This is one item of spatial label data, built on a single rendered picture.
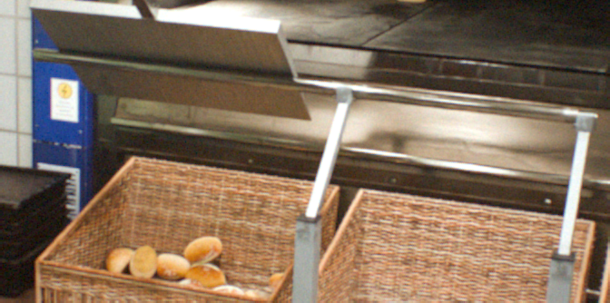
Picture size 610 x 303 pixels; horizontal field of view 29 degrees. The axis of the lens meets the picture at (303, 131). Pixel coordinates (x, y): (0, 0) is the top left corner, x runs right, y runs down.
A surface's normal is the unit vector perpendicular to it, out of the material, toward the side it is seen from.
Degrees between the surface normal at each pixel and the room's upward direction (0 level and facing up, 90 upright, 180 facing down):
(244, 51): 139
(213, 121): 70
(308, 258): 90
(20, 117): 90
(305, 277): 90
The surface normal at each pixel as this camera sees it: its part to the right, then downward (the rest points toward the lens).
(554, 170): -0.27, -0.13
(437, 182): -0.31, 0.22
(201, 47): -0.24, 0.87
